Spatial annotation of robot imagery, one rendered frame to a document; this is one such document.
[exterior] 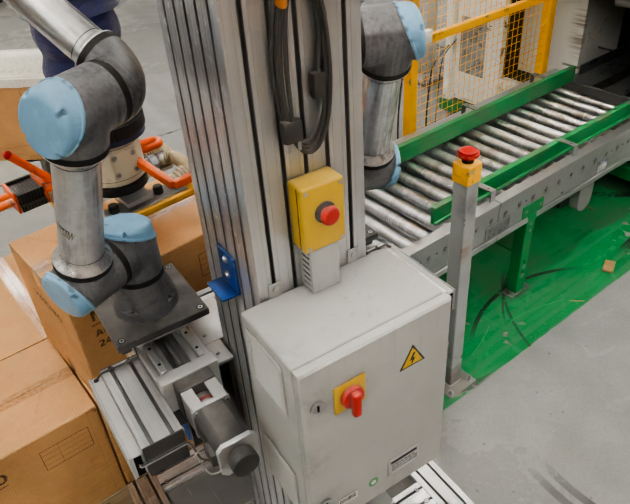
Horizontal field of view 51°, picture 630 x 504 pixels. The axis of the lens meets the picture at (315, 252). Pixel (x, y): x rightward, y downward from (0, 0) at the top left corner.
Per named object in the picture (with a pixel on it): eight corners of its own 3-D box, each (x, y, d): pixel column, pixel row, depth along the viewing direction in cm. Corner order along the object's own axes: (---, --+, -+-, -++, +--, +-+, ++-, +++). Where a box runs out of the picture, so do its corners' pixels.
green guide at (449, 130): (557, 76, 371) (560, 60, 366) (574, 80, 364) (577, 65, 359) (342, 175, 295) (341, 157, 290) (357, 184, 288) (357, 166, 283)
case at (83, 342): (197, 261, 251) (177, 169, 228) (261, 309, 226) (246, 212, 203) (48, 339, 221) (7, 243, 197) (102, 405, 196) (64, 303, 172)
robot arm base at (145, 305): (188, 305, 154) (180, 272, 148) (127, 332, 147) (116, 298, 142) (163, 274, 164) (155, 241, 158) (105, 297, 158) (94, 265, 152)
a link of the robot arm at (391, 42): (332, 168, 176) (345, -7, 129) (386, 160, 178) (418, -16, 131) (343, 204, 169) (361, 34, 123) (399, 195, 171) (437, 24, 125)
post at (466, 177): (449, 370, 271) (466, 154, 212) (461, 379, 267) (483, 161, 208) (437, 378, 268) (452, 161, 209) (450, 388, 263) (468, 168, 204)
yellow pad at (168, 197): (180, 181, 198) (177, 166, 195) (199, 193, 192) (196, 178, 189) (76, 227, 181) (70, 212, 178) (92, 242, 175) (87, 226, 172)
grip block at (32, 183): (37, 189, 179) (30, 170, 176) (52, 202, 173) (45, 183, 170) (7, 201, 175) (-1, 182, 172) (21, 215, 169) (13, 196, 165)
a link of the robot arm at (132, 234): (174, 261, 151) (162, 212, 143) (133, 295, 142) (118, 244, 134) (136, 248, 157) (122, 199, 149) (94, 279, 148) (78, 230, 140)
